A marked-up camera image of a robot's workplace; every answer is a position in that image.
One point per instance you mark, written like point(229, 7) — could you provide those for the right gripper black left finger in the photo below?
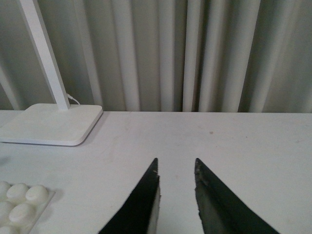
point(139, 213)

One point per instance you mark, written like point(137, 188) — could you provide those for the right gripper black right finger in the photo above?
point(220, 210)

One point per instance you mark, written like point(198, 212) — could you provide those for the white desk lamp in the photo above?
point(49, 124)

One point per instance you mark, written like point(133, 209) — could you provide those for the grey pleated curtain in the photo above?
point(184, 55)

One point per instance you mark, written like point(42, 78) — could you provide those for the white studded base plate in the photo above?
point(21, 206)

